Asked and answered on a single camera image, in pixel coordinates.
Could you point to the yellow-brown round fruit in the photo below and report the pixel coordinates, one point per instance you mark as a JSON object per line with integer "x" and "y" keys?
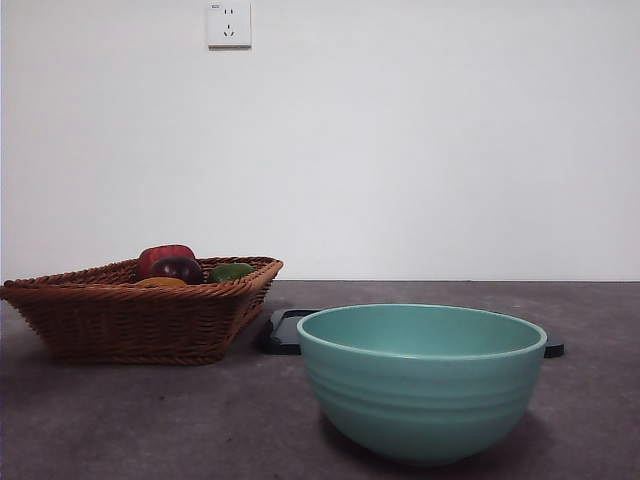
{"x": 160, "y": 282}

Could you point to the teal ribbed bowl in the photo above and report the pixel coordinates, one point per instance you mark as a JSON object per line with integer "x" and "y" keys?
{"x": 420, "y": 400}

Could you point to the green avocado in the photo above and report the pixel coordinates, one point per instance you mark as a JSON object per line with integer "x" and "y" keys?
{"x": 230, "y": 272}

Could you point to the dark green rectangular tray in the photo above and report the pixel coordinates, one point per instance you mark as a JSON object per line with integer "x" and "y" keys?
{"x": 280, "y": 335}

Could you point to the dark purple round fruit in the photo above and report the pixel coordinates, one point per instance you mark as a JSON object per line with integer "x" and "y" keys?
{"x": 177, "y": 270}

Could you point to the red apple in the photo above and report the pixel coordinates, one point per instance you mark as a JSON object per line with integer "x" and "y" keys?
{"x": 160, "y": 254}

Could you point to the brown wicker basket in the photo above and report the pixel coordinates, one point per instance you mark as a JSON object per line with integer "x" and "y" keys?
{"x": 140, "y": 325}

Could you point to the white wall socket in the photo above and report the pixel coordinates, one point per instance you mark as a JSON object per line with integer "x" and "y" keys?
{"x": 230, "y": 25}

